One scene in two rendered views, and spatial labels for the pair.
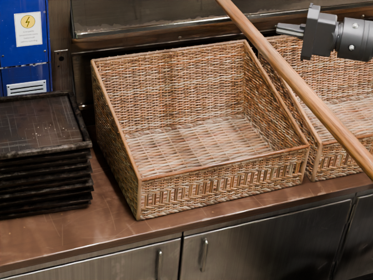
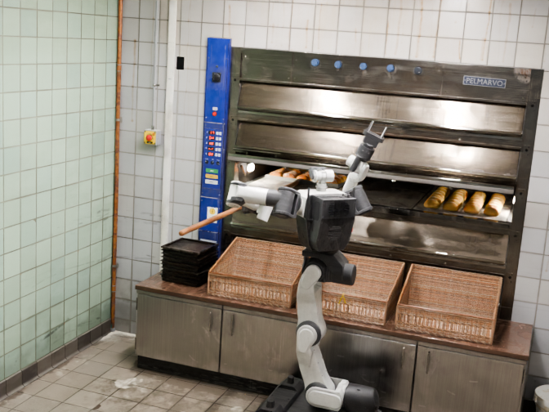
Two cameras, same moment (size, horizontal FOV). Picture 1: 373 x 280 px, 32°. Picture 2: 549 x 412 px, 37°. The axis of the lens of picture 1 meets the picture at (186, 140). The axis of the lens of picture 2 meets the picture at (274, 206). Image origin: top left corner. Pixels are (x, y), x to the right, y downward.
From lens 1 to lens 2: 3.97 m
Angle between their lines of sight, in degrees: 46
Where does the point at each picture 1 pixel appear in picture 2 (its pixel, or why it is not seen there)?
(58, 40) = (225, 225)
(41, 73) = (215, 237)
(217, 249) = (239, 325)
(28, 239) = (165, 286)
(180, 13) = (280, 225)
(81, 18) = (235, 216)
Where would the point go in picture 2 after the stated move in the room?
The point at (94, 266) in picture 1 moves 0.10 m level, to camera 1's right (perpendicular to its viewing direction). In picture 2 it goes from (183, 306) to (193, 311)
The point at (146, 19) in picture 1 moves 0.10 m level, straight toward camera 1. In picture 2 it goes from (263, 224) to (253, 226)
